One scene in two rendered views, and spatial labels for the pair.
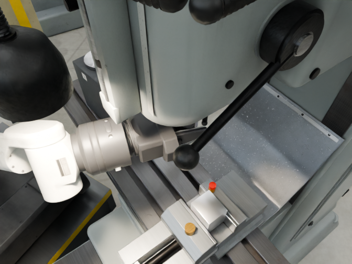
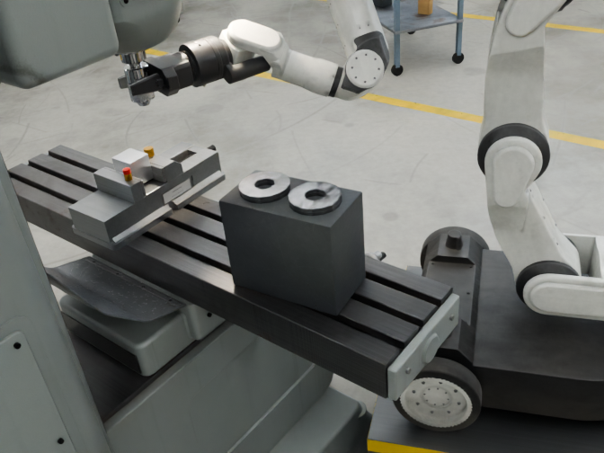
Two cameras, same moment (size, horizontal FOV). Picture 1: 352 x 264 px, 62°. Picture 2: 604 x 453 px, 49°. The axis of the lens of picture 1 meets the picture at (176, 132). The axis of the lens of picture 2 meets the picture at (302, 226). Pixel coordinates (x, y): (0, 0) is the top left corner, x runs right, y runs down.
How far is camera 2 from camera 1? 1.60 m
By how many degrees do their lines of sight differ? 94
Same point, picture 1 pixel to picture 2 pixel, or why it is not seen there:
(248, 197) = (89, 206)
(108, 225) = not seen: hidden behind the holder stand
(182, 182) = (174, 235)
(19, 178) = (493, 336)
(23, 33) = not seen: outside the picture
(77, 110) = (375, 266)
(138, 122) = (176, 58)
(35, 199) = not seen: hidden behind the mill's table
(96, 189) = (391, 429)
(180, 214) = (160, 160)
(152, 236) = (189, 164)
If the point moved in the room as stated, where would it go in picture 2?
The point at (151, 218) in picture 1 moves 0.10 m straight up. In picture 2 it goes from (203, 202) to (195, 164)
